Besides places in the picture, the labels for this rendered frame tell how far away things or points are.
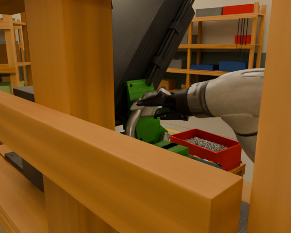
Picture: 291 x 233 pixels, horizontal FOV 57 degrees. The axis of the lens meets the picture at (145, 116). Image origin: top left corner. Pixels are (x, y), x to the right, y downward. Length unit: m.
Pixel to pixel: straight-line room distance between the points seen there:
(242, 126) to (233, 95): 0.08
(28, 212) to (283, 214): 0.82
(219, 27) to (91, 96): 6.50
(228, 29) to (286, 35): 6.58
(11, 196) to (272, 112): 0.96
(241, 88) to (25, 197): 0.79
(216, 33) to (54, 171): 6.62
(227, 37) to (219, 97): 6.20
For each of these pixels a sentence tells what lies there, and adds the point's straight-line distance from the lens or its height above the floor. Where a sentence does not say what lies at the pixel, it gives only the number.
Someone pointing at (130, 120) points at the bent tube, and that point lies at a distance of 0.82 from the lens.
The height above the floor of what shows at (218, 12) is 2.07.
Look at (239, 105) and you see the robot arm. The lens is 0.58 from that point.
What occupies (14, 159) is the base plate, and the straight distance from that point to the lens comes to 1.32.
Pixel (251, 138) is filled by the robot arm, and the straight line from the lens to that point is 0.65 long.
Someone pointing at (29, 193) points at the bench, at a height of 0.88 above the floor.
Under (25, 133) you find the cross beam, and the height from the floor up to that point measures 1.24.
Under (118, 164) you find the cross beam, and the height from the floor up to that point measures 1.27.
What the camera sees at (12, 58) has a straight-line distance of 3.33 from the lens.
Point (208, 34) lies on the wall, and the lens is 7.01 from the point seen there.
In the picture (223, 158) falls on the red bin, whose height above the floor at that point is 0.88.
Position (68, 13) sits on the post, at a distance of 0.44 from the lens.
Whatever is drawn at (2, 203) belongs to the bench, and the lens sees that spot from 1.04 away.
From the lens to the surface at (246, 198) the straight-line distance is 0.97.
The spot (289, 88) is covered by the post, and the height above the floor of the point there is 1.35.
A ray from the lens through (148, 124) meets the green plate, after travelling 0.90.
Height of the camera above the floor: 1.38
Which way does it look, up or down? 15 degrees down
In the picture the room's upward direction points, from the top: straight up
